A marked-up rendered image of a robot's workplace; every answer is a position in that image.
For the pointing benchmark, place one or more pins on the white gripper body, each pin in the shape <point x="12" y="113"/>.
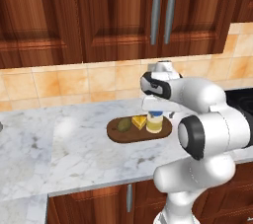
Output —
<point x="158" y="104"/>

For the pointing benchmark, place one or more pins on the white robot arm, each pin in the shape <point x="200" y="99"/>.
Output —
<point x="210" y="126"/>

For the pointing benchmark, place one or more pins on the pale yellow blue-capped condiment jar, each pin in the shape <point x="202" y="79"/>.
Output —
<point x="154" y="124"/>

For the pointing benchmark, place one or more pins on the yellow cheese wedge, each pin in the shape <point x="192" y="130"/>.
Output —
<point x="139" y="121"/>

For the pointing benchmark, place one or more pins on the brown-green potato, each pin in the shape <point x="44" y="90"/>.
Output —
<point x="124" y="125"/>

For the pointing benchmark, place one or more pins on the brown oval cutting board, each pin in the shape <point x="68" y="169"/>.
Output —
<point x="131" y="135"/>

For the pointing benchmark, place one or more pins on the black hob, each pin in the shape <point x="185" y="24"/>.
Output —
<point x="242" y="99"/>

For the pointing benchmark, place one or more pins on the brown wooden base cupboard door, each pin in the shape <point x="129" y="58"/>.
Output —
<point x="89" y="206"/>
<point x="230" y="198"/>

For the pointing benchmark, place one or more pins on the wide brown wooden cupboard door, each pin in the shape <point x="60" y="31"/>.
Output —
<point x="36" y="17"/>

